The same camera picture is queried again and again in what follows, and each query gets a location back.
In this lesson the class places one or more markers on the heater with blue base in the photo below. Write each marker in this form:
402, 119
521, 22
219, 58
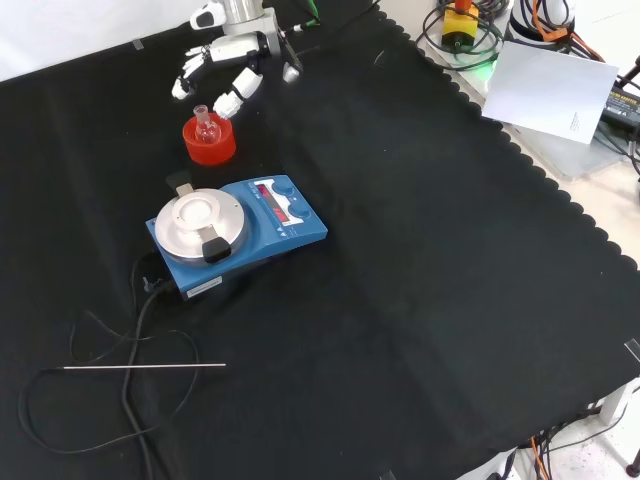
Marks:
200, 227

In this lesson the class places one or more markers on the black bench cloth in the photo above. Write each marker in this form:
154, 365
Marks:
400, 250

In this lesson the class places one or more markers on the black power adapter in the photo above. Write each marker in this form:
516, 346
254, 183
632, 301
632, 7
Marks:
622, 102

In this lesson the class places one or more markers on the white table frame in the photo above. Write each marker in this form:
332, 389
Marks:
617, 405

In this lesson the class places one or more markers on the yellow stop button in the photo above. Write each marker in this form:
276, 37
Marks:
460, 30

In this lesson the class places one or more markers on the clear tape strip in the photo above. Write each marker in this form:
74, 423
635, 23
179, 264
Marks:
138, 44
633, 350
387, 475

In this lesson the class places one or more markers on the pale board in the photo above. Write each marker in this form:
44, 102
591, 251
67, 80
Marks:
545, 90

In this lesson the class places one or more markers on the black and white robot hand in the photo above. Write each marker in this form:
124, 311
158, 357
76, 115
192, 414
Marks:
235, 47

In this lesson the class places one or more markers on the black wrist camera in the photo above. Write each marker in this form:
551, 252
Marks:
291, 65

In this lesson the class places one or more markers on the clear round-bottom glass flask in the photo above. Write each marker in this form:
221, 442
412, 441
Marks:
207, 132

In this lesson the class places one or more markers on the thin metal probe rod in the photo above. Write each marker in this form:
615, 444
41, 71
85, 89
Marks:
150, 367

